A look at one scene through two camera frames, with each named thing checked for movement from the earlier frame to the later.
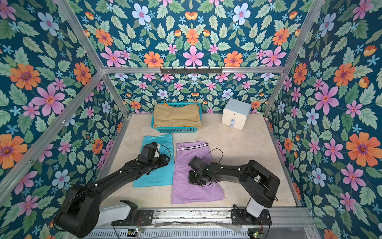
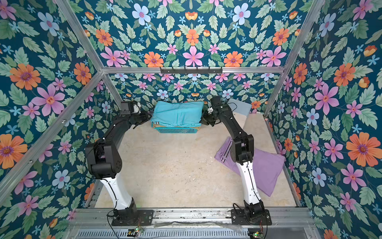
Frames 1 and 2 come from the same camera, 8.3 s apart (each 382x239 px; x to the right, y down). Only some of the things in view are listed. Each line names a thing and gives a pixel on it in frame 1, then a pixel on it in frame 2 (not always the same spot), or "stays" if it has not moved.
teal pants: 159,175 → 180,113
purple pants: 183,191 → 266,166
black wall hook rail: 191,71 stays
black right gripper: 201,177 → 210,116
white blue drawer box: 235,113 stays
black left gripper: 163,161 → 145,117
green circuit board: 132,232 stays
